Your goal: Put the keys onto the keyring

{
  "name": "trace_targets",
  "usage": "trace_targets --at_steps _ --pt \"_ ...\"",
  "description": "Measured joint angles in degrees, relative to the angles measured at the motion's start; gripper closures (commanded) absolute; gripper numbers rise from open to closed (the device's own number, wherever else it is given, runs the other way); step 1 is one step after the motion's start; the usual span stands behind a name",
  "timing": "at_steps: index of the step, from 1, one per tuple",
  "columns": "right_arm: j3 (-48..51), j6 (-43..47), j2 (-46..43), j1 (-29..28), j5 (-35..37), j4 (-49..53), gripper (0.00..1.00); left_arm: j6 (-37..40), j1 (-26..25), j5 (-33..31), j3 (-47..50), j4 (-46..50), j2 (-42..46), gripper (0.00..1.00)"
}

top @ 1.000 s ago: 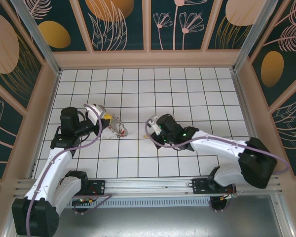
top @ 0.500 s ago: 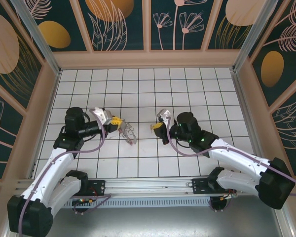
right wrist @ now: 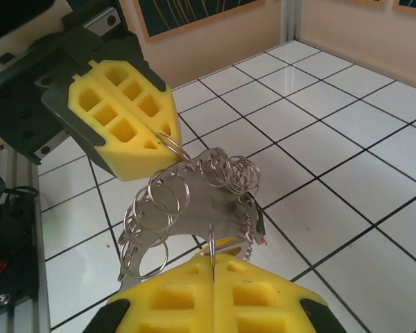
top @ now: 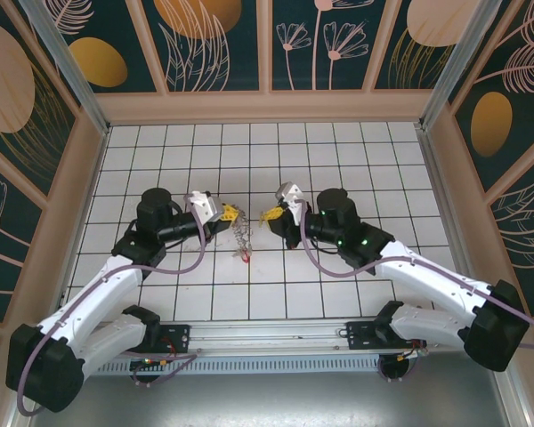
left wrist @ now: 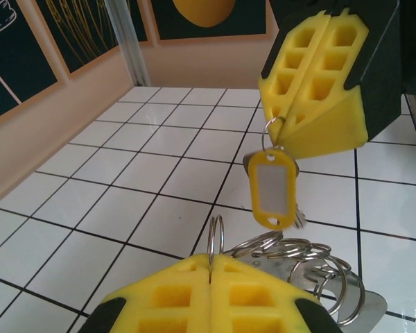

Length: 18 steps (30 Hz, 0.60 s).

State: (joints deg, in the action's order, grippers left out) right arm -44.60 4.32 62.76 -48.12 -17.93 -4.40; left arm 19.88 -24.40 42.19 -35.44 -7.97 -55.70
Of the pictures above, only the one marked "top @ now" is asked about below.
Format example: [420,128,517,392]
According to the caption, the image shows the silver keyring chain red tag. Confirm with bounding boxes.
[229,204,255,264]

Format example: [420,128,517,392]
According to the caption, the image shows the grey metal shelf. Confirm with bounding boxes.
[8,349,534,427]

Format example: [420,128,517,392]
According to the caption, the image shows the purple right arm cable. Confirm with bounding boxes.
[299,199,534,384]

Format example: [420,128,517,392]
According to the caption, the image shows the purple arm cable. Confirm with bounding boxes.
[16,195,206,417]
[299,199,534,384]

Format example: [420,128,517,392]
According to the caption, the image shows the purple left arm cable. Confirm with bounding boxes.
[16,195,206,417]

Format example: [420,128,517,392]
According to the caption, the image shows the aluminium side rail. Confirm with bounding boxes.
[416,126,490,318]

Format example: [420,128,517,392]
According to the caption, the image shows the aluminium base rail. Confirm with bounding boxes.
[24,314,513,357]

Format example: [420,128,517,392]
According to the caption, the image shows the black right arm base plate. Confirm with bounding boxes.
[345,319,425,351]

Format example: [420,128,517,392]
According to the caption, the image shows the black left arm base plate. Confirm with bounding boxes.
[150,324,192,355]

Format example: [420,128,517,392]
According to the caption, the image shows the perforated metal cable tray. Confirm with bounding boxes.
[82,355,495,375]

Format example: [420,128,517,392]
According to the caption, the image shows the aluminium corner post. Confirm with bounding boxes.
[17,0,113,135]
[417,0,517,131]

